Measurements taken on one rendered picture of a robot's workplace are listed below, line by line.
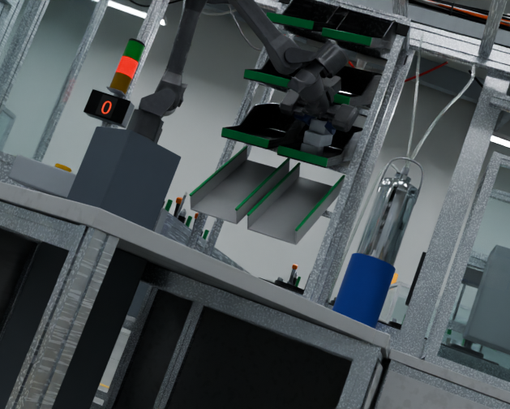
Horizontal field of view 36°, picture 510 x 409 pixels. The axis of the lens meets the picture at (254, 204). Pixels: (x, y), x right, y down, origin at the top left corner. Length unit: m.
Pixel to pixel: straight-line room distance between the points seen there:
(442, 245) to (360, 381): 1.43
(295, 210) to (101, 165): 0.54
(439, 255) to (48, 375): 2.05
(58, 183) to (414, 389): 1.17
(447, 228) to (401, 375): 0.82
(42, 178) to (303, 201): 0.64
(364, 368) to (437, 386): 0.76
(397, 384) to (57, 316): 1.40
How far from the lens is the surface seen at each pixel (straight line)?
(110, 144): 1.67
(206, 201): 1.96
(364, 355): 1.68
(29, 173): 1.92
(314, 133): 1.90
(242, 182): 2.04
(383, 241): 2.69
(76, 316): 1.20
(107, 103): 2.28
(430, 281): 3.02
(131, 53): 2.31
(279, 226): 1.91
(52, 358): 1.20
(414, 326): 3.00
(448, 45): 3.21
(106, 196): 1.62
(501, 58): 3.21
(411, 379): 2.40
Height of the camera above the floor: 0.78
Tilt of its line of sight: 8 degrees up
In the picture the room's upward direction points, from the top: 21 degrees clockwise
